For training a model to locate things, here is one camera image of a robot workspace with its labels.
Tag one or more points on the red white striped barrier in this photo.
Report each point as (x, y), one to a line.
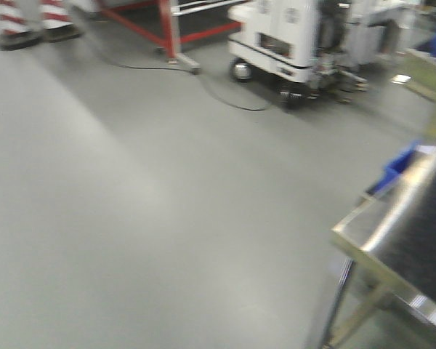
(25, 24)

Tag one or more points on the red metal frame cart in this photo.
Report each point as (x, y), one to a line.
(171, 40)

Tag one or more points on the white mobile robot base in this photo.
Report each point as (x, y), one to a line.
(299, 43)

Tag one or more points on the left blue plastic bin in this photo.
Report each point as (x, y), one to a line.
(394, 168)

